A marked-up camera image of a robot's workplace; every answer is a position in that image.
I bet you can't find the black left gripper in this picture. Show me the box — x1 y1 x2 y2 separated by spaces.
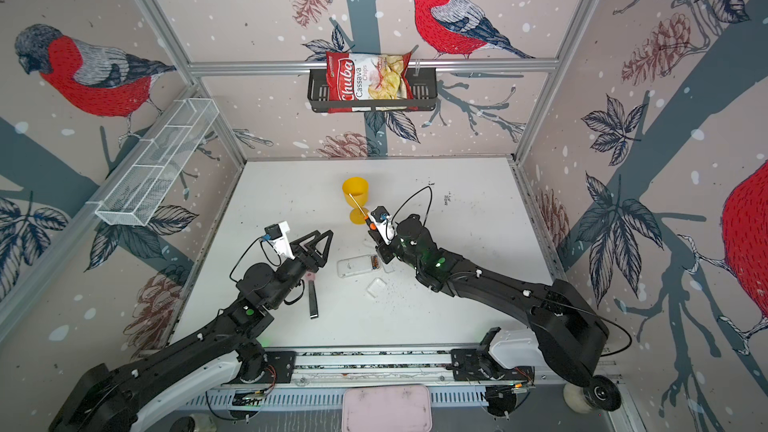
267 229 331 311

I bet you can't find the white battery cover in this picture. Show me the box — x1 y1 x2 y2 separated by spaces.
366 278 388 299

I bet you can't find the orange handled screwdriver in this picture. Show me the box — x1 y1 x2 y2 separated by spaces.
345 192 370 225

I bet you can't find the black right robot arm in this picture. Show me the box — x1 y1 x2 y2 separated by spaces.
365 207 609 387

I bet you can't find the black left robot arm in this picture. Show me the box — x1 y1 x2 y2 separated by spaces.
49 226 333 431

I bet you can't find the yellow plastic goblet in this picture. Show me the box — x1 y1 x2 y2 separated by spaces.
342 177 369 198

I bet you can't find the pink tray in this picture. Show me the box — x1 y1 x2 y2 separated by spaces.
341 385 433 432

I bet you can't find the red cassava chips bag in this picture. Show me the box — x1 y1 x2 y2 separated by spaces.
326 52 413 102

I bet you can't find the white tape roll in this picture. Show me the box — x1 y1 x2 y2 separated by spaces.
563 375 622 414

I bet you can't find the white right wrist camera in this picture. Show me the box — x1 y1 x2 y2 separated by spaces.
366 206 396 245

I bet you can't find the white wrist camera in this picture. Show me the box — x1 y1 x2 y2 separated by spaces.
366 206 396 245
263 221 294 259

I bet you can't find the pink handled knife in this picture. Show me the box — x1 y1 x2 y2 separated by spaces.
305 272 319 319

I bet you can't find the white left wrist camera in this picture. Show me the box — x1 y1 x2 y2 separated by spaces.
263 221 294 259

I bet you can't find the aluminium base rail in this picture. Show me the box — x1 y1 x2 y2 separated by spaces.
122 344 619 391

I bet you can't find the black wall basket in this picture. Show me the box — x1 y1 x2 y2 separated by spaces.
307 68 438 113

